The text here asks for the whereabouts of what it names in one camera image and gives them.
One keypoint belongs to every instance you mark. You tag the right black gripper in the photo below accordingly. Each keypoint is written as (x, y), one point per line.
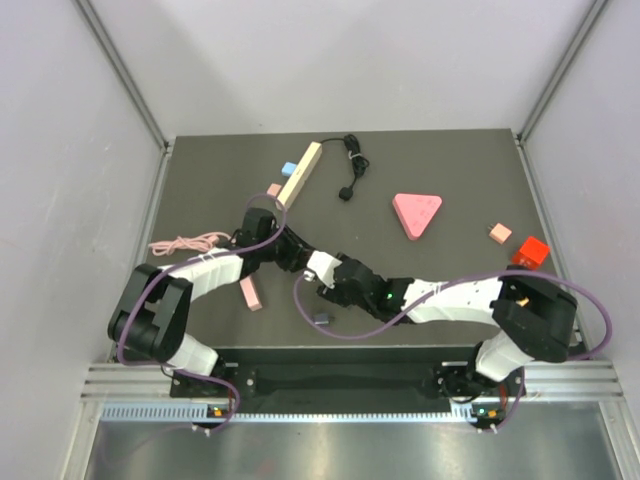
(334, 293)

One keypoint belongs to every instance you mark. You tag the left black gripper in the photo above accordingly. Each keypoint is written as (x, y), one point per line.
(298, 251)

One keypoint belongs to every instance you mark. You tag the small purple grey plug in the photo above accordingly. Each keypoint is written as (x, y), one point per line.
(322, 319)

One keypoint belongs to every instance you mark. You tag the pink long power strip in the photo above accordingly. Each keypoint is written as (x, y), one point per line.
(250, 294)

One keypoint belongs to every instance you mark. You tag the small pink plug adapter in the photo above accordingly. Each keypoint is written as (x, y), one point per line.
(274, 189)

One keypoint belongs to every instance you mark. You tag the blue plug adapter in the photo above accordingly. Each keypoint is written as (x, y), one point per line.
(288, 169)

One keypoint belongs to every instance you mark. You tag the pink triangular socket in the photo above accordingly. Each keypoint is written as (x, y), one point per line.
(415, 212)

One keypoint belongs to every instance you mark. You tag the beige power strip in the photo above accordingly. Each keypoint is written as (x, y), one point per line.
(293, 186)

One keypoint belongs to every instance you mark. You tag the peach plug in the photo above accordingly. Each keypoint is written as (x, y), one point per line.
(499, 233)

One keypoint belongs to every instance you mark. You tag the red cube plug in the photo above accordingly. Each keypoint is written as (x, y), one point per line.
(531, 254)

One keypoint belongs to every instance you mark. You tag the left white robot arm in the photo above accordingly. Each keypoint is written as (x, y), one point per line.
(151, 316)

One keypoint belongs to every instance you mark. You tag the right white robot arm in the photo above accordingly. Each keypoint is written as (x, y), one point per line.
(533, 316)

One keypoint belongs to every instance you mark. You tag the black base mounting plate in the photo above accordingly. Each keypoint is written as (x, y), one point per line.
(431, 372)

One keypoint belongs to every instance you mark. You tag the grey slotted cable duct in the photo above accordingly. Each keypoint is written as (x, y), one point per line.
(201, 413)

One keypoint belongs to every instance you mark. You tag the left aluminium frame post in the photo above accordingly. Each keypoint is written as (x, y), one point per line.
(91, 18)

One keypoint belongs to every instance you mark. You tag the aluminium frame post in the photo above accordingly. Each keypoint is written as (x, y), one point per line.
(569, 56)
(91, 18)

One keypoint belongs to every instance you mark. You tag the right aluminium frame post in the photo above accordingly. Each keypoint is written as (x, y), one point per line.
(569, 56)

